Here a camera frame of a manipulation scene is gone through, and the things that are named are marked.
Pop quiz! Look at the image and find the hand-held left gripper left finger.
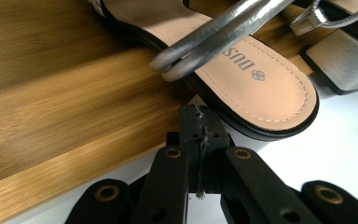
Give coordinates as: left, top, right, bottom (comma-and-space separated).
130, 104, 204, 224

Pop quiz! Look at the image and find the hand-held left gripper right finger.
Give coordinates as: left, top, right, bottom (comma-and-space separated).
202, 108, 321, 224

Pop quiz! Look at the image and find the silver strap sandal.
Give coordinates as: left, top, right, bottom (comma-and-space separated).
288, 0, 358, 96
88, 0, 320, 143

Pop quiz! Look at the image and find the wooden tray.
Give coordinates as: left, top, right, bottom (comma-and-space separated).
0, 0, 324, 224

